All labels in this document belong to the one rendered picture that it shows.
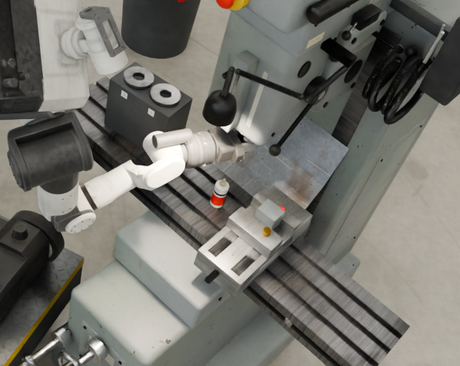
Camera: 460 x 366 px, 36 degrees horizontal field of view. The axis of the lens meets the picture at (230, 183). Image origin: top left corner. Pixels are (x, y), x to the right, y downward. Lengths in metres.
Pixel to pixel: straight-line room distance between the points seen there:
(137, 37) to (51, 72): 2.53
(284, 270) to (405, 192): 1.85
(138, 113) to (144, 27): 1.80
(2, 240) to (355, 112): 1.15
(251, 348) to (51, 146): 1.48
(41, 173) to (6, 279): 0.88
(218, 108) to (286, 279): 0.65
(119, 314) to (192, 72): 2.14
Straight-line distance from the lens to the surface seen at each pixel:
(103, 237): 3.10
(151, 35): 3.88
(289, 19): 1.33
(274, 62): 1.56
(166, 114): 2.03
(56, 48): 1.43
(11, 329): 2.40
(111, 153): 2.15
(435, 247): 3.60
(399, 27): 1.92
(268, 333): 2.75
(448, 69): 1.69
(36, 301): 2.45
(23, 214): 2.42
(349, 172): 2.21
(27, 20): 1.38
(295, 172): 2.23
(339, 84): 1.82
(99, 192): 1.72
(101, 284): 2.10
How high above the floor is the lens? 2.50
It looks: 47 degrees down
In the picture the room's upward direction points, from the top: 19 degrees clockwise
